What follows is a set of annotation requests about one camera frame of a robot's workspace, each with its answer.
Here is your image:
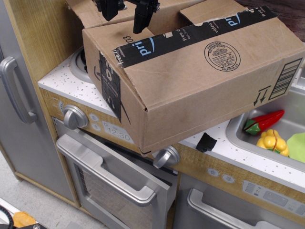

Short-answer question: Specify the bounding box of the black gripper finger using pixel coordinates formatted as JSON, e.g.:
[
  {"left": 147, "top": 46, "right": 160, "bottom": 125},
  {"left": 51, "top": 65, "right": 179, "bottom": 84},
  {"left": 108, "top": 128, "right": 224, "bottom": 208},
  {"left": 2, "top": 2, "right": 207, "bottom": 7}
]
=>
[
  {"left": 94, "top": 0, "right": 124, "bottom": 21},
  {"left": 133, "top": 0, "right": 159, "bottom": 34}
]

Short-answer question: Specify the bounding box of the large cardboard box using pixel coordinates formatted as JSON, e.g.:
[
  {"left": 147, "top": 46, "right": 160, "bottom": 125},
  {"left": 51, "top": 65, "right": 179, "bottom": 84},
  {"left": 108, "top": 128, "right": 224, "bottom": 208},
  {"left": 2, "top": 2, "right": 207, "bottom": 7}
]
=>
[{"left": 67, "top": 0, "right": 305, "bottom": 155}]

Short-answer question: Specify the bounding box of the grey toy stove burner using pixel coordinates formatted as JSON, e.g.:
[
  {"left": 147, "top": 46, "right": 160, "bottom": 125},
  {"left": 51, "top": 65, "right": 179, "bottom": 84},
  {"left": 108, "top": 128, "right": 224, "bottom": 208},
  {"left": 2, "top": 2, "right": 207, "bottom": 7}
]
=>
[{"left": 70, "top": 47, "right": 93, "bottom": 84}]

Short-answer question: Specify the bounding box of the silver left oven knob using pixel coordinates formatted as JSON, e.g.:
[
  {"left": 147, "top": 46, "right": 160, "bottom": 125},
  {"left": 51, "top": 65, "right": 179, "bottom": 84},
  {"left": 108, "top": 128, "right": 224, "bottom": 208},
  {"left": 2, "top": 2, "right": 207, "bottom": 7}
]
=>
[{"left": 63, "top": 104, "right": 89, "bottom": 130}]

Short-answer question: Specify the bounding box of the silver oven knob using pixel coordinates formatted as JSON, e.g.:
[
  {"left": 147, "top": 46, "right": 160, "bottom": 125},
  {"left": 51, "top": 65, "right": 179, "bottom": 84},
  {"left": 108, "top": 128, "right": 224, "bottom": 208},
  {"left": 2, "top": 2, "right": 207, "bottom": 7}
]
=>
[
  {"left": 63, "top": 104, "right": 89, "bottom": 130},
  {"left": 152, "top": 146, "right": 180, "bottom": 168}
]

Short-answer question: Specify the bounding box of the black tape piece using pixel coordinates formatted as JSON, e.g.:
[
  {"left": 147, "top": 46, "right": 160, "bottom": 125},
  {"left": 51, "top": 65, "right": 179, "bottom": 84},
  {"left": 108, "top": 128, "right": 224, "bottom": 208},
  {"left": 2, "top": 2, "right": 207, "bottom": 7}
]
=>
[{"left": 196, "top": 133, "right": 217, "bottom": 153}]

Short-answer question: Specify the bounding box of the silver right oven knob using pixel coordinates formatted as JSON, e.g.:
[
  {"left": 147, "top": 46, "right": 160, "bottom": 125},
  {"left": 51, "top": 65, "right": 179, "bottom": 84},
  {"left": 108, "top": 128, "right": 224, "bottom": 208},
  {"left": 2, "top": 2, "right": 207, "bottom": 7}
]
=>
[{"left": 152, "top": 146, "right": 180, "bottom": 168}]

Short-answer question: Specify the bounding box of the grey toy fridge door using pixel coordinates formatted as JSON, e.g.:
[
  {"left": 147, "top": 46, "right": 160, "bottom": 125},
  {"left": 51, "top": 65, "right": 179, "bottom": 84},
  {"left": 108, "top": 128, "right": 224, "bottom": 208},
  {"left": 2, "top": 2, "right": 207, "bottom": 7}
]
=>
[{"left": 0, "top": 1, "right": 75, "bottom": 204}]

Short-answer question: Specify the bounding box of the red toy chili pepper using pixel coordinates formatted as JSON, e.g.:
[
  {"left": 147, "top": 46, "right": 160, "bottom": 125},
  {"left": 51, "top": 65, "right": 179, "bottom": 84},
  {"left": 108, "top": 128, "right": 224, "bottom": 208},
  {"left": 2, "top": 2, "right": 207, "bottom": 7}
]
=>
[{"left": 243, "top": 110, "right": 285, "bottom": 135}]

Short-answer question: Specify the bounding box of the yellow toy bell pepper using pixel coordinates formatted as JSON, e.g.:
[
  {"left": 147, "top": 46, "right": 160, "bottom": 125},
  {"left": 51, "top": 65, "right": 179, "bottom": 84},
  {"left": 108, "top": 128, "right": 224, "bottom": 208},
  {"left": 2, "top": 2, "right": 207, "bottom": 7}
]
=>
[{"left": 256, "top": 129, "right": 289, "bottom": 157}]

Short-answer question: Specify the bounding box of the grey toy oven door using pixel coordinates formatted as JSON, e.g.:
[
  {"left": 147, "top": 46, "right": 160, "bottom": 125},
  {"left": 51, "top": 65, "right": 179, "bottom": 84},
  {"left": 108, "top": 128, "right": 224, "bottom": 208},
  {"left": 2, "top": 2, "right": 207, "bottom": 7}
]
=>
[{"left": 57, "top": 134, "right": 178, "bottom": 229}]

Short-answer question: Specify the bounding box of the silver toy sink basin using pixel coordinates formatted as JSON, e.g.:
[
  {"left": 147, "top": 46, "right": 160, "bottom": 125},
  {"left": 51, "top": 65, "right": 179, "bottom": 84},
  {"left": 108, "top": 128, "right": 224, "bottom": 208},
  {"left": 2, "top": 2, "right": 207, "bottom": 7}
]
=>
[{"left": 225, "top": 78, "right": 305, "bottom": 171}]

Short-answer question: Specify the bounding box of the green toy lettuce leaf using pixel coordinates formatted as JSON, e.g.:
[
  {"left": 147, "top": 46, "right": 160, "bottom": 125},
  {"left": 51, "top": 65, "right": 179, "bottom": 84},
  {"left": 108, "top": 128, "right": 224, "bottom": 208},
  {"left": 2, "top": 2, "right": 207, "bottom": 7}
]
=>
[{"left": 287, "top": 133, "right": 305, "bottom": 163}]

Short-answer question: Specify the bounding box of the grey dishwasher door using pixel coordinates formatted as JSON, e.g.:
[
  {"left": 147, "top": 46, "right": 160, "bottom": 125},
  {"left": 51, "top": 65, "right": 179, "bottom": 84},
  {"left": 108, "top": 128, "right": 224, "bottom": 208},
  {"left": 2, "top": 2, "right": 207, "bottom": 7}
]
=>
[{"left": 173, "top": 174, "right": 305, "bottom": 229}]

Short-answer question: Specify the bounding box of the orange object on floor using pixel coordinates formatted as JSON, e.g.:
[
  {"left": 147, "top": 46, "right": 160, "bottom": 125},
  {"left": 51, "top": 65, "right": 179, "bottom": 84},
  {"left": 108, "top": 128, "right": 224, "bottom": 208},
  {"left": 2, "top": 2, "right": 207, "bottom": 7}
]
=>
[{"left": 12, "top": 211, "right": 36, "bottom": 228}]

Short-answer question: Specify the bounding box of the grey fridge door handle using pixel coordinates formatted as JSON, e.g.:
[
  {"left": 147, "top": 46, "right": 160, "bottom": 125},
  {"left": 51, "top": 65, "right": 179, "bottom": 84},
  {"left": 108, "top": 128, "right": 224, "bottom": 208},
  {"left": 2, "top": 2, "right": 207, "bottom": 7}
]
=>
[{"left": 0, "top": 56, "right": 37, "bottom": 125}]

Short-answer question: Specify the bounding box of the black cable on floor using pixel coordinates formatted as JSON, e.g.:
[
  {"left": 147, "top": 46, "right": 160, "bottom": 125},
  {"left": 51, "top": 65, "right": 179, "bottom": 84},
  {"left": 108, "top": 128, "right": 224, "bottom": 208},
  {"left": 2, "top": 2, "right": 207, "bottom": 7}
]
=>
[{"left": 0, "top": 205, "right": 13, "bottom": 229}]

